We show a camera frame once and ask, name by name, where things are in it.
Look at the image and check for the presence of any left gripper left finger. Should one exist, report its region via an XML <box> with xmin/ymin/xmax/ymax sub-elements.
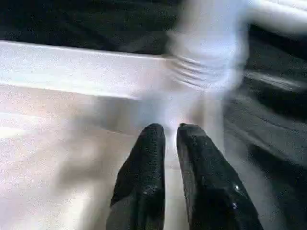
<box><xmin>109</xmin><ymin>123</ymin><xmax>167</xmax><ymax>230</ymax></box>

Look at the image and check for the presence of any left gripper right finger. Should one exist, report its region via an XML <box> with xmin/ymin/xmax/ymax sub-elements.
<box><xmin>176</xmin><ymin>123</ymin><xmax>265</xmax><ymax>230</ymax></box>

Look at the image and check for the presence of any white plastic table top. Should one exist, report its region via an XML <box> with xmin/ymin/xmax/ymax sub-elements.
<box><xmin>0</xmin><ymin>40</ymin><xmax>231</xmax><ymax>230</ymax></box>

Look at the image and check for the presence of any white plastic table leg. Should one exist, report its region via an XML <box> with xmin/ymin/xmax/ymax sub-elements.
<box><xmin>165</xmin><ymin>0</ymin><xmax>251</xmax><ymax>99</ymax></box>

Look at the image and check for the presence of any black mat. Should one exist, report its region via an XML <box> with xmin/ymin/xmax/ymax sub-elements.
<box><xmin>0</xmin><ymin>0</ymin><xmax>307</xmax><ymax>230</ymax></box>

